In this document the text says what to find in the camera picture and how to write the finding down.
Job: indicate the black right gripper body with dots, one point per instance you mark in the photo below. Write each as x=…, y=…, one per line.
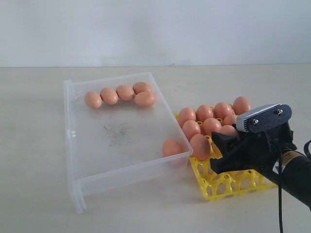
x=267, y=151

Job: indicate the yellow plastic egg tray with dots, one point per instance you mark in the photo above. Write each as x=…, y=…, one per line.
x=235, y=183

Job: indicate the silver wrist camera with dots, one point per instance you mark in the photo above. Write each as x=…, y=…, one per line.
x=263, y=118

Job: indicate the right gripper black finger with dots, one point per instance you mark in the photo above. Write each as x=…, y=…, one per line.
x=229, y=146
x=231, y=162

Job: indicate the clear plastic tray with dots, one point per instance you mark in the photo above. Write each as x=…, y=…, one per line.
x=119, y=144

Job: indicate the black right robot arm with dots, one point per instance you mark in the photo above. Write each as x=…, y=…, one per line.
x=299, y=185

